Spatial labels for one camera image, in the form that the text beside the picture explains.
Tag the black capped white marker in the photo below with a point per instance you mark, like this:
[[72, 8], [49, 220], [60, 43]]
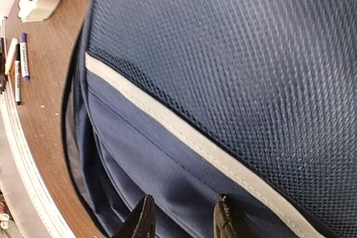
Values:
[[18, 99]]

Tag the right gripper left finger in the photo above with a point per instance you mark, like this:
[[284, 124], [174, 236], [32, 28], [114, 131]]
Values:
[[141, 223]]

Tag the pink glue tube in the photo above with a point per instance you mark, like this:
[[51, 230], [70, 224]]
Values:
[[10, 55]]

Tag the white scalloped ceramic bowl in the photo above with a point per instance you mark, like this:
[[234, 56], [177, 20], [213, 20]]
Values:
[[36, 10]]

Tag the purple capped white marker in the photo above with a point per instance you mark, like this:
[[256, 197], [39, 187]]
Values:
[[25, 71]]

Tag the navy blue student backpack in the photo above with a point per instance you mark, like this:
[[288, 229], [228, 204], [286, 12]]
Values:
[[187, 100]]

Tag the front aluminium rail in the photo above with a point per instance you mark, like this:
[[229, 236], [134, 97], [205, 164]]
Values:
[[28, 199]]

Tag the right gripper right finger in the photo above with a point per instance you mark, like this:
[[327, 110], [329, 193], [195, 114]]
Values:
[[230, 223]]

